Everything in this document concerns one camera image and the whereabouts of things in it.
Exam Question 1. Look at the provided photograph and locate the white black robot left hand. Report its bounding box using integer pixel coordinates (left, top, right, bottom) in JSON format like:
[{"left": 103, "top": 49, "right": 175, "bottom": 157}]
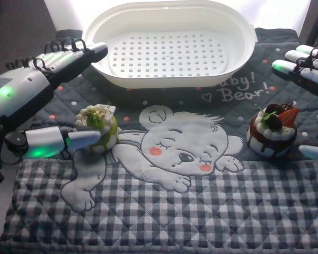
[{"left": 0, "top": 38, "right": 109, "bottom": 159}]

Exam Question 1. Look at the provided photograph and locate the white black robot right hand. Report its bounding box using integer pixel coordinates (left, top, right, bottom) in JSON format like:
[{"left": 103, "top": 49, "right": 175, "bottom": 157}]
[{"left": 271, "top": 41, "right": 318, "bottom": 161}]

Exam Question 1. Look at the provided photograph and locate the chocolate strawberry toy cake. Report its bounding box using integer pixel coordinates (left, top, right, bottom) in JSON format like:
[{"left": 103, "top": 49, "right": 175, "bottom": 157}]
[{"left": 245, "top": 100, "right": 300, "bottom": 160}]

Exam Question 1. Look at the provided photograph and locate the green cream toy cake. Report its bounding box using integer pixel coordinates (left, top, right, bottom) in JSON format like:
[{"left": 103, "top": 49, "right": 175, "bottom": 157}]
[{"left": 74, "top": 104, "right": 120, "bottom": 155}]

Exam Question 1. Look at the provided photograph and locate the white oval perforated basket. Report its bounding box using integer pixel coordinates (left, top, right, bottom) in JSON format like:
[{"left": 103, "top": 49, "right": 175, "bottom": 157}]
[{"left": 84, "top": 0, "right": 259, "bottom": 89}]

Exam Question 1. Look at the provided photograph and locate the grey bear print quilt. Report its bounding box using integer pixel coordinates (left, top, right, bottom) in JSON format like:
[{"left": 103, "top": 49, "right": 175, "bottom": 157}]
[{"left": 0, "top": 27, "right": 318, "bottom": 254}]

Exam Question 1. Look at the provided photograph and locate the thin black cable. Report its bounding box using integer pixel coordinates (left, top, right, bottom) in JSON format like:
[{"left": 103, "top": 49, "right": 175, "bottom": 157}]
[{"left": 0, "top": 124, "right": 26, "bottom": 166}]

